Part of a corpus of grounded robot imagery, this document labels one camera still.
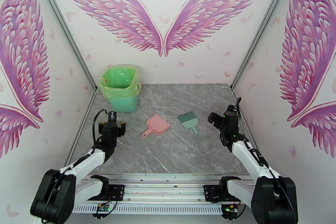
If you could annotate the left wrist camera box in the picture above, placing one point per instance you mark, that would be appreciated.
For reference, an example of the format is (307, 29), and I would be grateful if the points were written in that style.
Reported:
(112, 117)

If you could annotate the left controller board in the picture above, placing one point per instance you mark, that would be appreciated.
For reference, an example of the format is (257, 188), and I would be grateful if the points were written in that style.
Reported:
(103, 208)

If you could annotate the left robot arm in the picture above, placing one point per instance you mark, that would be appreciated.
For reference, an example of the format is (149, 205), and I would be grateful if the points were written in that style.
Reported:
(52, 194)

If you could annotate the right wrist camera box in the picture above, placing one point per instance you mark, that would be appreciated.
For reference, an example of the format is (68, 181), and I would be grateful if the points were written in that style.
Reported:
(231, 109)

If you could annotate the controller board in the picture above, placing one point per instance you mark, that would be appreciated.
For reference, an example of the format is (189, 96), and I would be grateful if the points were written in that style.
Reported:
(231, 208)
(103, 208)

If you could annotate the green plastic trash bin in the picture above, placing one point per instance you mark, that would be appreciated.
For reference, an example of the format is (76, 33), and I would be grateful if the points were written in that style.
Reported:
(123, 103)

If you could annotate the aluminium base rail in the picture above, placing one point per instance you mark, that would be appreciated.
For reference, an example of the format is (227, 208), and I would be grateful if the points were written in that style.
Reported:
(162, 187)

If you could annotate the teal hand brush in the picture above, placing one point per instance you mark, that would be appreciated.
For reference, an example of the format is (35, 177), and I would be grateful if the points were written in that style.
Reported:
(187, 120)

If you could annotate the white perforated strip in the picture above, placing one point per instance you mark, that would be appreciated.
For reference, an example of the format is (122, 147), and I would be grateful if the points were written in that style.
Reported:
(157, 208)

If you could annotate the pink plastic dustpan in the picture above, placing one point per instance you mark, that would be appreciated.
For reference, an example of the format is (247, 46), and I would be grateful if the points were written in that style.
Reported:
(158, 126)

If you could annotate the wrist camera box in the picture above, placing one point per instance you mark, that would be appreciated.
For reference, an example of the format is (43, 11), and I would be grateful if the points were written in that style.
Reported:
(112, 117)
(231, 109)

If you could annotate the aluminium frame post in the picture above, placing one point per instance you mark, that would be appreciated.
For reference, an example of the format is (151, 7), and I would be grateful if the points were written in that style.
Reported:
(262, 31)
(65, 31)

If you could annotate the right controller board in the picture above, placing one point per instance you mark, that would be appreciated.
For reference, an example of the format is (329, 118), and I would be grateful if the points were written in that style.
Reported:
(231, 208)

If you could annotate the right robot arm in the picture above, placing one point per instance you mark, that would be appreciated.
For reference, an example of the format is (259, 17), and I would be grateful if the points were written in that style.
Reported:
(273, 199)

